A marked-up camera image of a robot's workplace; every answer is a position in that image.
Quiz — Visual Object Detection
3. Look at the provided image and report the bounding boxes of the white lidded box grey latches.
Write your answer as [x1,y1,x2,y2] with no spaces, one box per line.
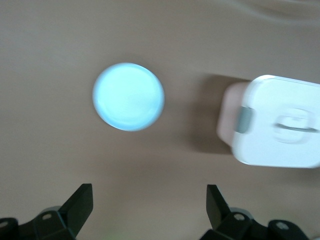
[216,74,320,170]

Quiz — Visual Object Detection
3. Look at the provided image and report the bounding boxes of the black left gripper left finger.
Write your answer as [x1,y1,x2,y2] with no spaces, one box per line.
[19,183,94,240]

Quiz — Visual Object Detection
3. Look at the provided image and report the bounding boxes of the light blue round plate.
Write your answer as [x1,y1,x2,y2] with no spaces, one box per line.
[91,62,166,132]

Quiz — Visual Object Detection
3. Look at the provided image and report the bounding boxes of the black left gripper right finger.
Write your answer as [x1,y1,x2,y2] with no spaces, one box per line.
[199,184,270,240]

